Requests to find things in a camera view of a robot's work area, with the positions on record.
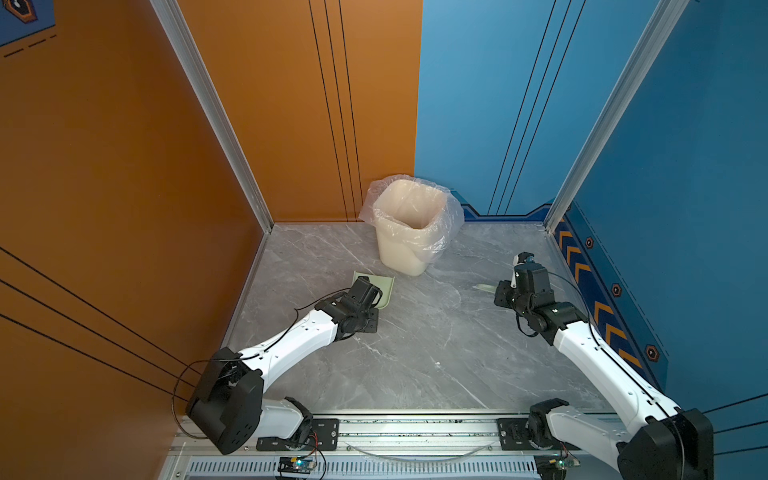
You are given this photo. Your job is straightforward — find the green plastic dustpan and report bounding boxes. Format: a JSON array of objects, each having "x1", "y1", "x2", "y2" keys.
[{"x1": 350, "y1": 271, "x2": 397, "y2": 311}]

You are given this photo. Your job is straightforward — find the green hand brush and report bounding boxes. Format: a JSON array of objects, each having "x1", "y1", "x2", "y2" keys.
[{"x1": 473, "y1": 284, "x2": 497, "y2": 293}]

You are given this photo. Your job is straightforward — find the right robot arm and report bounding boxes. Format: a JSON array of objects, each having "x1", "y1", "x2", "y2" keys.
[{"x1": 494, "y1": 252, "x2": 715, "y2": 479}]

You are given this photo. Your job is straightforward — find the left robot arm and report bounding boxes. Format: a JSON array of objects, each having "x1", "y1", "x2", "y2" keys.
[{"x1": 185, "y1": 276, "x2": 383, "y2": 455}]

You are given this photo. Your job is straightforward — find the cream plastic trash bin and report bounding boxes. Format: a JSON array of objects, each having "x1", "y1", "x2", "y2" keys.
[{"x1": 371, "y1": 177, "x2": 452, "y2": 276}]

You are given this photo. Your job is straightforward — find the clear plastic bin liner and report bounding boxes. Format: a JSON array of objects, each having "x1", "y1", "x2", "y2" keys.
[{"x1": 359, "y1": 175, "x2": 465, "y2": 263}]

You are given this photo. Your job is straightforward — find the left green circuit board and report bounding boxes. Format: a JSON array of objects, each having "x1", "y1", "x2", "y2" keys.
[{"x1": 277, "y1": 456, "x2": 318, "y2": 478}]

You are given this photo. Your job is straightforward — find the right circuit board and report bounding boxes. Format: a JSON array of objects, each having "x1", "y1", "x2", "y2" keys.
[{"x1": 534, "y1": 456, "x2": 581, "y2": 480}]

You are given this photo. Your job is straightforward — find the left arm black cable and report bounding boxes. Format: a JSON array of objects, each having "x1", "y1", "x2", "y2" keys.
[{"x1": 171, "y1": 287, "x2": 352, "y2": 430}]

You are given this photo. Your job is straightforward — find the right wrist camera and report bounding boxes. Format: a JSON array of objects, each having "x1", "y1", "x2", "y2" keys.
[{"x1": 511, "y1": 251, "x2": 535, "y2": 288}]

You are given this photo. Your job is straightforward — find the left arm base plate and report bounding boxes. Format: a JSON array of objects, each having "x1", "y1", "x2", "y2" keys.
[{"x1": 256, "y1": 418, "x2": 340, "y2": 452}]

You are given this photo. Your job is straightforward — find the aluminium front rail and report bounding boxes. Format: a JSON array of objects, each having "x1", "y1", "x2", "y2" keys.
[{"x1": 158, "y1": 410, "x2": 621, "y2": 479}]

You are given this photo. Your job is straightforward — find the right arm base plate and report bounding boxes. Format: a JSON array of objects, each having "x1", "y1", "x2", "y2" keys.
[{"x1": 496, "y1": 417, "x2": 562, "y2": 452}]

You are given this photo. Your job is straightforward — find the right aluminium corner post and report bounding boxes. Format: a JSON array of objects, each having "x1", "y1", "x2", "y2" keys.
[{"x1": 543, "y1": 0, "x2": 689, "y2": 234}]

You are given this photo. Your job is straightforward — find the aluminium corner post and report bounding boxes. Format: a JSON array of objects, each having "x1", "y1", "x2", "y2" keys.
[
  {"x1": 150, "y1": 0, "x2": 274, "y2": 234},
  {"x1": 543, "y1": 0, "x2": 689, "y2": 234}
]

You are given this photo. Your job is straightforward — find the left aluminium corner post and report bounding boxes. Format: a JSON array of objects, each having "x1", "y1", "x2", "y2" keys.
[{"x1": 150, "y1": 0, "x2": 274, "y2": 234}]

